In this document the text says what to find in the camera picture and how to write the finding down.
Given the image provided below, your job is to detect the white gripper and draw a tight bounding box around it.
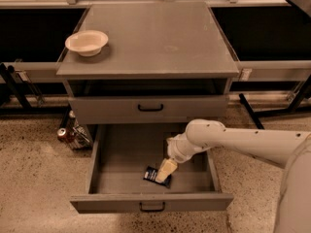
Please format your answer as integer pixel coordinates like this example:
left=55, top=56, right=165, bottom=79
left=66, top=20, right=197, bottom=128
left=155, top=133, right=197, bottom=183

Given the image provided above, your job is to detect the dark blue snack bar wrapper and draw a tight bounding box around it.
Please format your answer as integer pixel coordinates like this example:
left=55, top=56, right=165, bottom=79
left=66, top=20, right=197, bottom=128
left=143, top=166, right=171, bottom=188

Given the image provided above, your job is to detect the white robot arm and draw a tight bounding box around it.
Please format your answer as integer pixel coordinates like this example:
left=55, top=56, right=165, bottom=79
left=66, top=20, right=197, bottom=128
left=155, top=119, right=311, bottom=233

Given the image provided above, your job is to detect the open grey drawer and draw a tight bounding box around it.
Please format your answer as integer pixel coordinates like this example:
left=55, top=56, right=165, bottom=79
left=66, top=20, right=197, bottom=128
left=71, top=123, right=233, bottom=214

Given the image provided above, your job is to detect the closed grey drawer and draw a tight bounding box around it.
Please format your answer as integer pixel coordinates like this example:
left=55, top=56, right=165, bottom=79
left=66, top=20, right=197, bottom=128
left=69, top=95, right=228, bottom=124

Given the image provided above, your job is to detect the grey drawer cabinet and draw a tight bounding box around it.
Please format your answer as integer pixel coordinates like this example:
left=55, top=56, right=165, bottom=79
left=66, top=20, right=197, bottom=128
left=57, top=2, right=238, bottom=138

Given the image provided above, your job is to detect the black table leg right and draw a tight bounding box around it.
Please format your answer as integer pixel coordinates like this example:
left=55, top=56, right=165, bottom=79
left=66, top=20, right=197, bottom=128
left=239, top=93, right=264, bottom=129

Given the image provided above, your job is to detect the dark bottle on floor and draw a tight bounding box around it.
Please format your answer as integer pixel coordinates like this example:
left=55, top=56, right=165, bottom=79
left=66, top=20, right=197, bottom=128
left=66, top=111, right=76, bottom=131

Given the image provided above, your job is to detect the red soda can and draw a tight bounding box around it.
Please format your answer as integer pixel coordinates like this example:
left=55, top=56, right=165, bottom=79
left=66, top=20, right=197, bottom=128
left=57, top=128, right=67, bottom=142

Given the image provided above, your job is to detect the white bowl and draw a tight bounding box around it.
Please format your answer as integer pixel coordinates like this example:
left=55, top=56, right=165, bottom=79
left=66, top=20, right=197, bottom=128
left=65, top=30, right=109, bottom=57

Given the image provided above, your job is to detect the black stand left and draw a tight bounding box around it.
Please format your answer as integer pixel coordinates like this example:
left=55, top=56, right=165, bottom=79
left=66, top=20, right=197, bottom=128
left=0, top=63, right=31, bottom=109

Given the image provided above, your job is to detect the black lower drawer handle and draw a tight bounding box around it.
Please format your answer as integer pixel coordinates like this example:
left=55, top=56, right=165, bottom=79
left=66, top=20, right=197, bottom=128
left=139, top=202, right=166, bottom=213

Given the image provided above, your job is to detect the black drawer handle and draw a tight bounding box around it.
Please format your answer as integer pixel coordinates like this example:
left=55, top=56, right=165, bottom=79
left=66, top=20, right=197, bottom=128
left=137, top=104, right=164, bottom=113
left=139, top=202, right=166, bottom=213

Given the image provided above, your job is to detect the black upper drawer handle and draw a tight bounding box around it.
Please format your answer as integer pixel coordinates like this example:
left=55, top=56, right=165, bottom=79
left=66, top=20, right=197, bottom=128
left=137, top=104, right=164, bottom=113

